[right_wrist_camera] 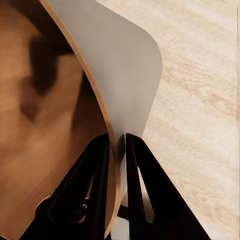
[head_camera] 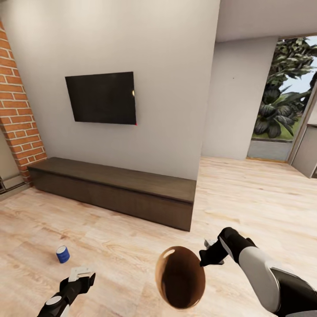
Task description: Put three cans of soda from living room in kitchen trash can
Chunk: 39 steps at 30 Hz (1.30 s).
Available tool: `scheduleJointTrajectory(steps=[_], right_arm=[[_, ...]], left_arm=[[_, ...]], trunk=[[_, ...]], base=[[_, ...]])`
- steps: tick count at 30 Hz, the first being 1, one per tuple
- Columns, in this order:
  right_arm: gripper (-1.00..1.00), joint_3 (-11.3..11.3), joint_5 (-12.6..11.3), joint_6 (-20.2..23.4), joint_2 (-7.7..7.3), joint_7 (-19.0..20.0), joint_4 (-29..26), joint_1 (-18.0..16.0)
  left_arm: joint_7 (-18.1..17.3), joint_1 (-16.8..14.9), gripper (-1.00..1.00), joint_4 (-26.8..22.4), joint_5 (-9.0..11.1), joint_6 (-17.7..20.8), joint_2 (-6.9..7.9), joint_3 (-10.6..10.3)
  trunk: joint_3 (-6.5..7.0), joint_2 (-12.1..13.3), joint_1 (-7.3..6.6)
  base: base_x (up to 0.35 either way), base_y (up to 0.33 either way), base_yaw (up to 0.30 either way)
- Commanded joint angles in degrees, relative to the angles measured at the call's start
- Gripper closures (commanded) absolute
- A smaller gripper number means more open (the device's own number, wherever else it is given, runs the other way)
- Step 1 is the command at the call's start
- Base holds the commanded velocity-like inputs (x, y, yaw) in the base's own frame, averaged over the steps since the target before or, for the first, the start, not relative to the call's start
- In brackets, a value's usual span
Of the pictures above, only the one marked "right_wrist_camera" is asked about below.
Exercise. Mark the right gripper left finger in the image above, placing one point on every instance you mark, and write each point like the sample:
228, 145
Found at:
58, 219

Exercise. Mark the trash can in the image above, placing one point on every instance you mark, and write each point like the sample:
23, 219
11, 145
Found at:
70, 71

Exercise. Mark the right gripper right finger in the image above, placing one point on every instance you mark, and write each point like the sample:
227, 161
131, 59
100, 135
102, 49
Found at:
175, 220

